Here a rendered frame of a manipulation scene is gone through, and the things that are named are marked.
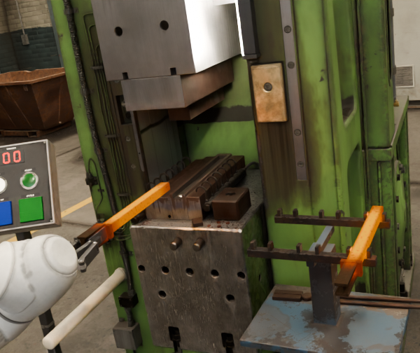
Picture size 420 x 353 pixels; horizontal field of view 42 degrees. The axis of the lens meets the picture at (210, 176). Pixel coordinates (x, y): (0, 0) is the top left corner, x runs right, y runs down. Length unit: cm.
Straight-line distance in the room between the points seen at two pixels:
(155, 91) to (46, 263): 84
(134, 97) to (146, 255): 50
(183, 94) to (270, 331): 70
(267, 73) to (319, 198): 41
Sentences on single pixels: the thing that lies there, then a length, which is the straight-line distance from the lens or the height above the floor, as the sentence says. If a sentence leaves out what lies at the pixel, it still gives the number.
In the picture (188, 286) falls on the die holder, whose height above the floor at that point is 71.
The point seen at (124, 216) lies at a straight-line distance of 143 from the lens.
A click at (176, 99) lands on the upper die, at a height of 130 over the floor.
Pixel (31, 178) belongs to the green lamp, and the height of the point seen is 109.
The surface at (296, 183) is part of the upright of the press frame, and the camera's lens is 172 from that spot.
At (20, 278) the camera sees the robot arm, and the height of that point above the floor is 118.
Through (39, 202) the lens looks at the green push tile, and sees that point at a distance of 184.
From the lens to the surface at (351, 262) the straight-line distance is 126.
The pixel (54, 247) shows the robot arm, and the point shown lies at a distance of 95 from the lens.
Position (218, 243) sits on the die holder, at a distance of 166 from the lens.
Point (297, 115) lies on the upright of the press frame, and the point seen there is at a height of 120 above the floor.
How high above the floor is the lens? 156
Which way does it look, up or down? 18 degrees down
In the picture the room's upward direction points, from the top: 9 degrees counter-clockwise
